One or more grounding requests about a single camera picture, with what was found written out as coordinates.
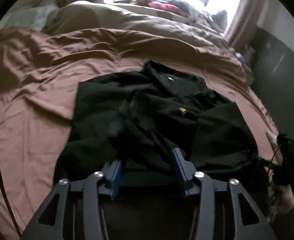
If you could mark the beige duvet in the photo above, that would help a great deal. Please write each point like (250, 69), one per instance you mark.
(85, 15)

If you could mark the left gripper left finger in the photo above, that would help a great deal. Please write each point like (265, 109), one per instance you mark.
(74, 209)

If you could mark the brown bed sheet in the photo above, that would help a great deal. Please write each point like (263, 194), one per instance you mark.
(39, 74)

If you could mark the black garment with gold logo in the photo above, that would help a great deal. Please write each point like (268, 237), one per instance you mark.
(138, 118)

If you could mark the brown plush toy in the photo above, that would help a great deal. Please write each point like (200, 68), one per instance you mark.
(144, 3)

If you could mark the right pink curtain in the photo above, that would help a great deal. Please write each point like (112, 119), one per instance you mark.
(244, 23)

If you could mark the white pillow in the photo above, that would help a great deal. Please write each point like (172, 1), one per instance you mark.
(27, 17)

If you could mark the white bedside cabinet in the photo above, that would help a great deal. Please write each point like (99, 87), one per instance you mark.
(245, 58)

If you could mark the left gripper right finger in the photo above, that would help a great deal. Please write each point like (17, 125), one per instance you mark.
(224, 209)

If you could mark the pink plush toy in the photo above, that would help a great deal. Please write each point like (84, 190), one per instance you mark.
(167, 7)

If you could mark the pile of light clothes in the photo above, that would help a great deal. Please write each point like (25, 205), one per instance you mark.
(201, 17)

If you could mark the person's right hand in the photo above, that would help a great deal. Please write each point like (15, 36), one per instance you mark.
(281, 197)

